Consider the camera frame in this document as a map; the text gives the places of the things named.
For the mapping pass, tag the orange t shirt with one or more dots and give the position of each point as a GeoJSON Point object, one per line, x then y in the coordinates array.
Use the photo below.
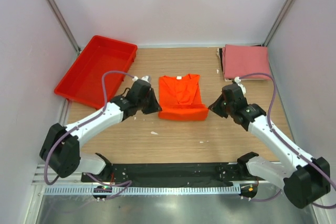
{"type": "Point", "coordinates": [180, 98]}

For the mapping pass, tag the folded pink t shirt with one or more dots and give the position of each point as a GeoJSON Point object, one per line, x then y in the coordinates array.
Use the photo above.
{"type": "Point", "coordinates": [239, 61]}

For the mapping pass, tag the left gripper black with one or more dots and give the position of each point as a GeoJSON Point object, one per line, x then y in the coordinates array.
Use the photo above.
{"type": "Point", "coordinates": [155, 106]}

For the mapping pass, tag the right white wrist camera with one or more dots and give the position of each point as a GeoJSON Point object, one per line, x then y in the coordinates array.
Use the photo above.
{"type": "Point", "coordinates": [237, 80]}

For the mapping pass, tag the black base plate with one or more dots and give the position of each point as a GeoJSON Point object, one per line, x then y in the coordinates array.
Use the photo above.
{"type": "Point", "coordinates": [174, 175]}

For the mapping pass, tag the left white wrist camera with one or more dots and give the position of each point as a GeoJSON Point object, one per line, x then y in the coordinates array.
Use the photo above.
{"type": "Point", "coordinates": [144, 78]}

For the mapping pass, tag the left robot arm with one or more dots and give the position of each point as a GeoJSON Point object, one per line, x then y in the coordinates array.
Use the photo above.
{"type": "Point", "coordinates": [62, 145]}

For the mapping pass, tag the red plastic bin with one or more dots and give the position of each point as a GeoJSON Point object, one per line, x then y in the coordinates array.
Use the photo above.
{"type": "Point", "coordinates": [83, 81]}

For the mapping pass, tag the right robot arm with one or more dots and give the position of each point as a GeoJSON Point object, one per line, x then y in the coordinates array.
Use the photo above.
{"type": "Point", "coordinates": [303, 178]}

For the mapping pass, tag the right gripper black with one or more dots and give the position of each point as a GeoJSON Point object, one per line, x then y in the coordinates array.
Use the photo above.
{"type": "Point", "coordinates": [216, 108]}

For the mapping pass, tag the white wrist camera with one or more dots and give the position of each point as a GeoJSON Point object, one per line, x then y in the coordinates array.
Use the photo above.
{"type": "Point", "coordinates": [144, 78]}
{"type": "Point", "coordinates": [237, 80]}

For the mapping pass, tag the slotted cable duct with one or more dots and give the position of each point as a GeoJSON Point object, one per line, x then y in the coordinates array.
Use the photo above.
{"type": "Point", "coordinates": [96, 190]}

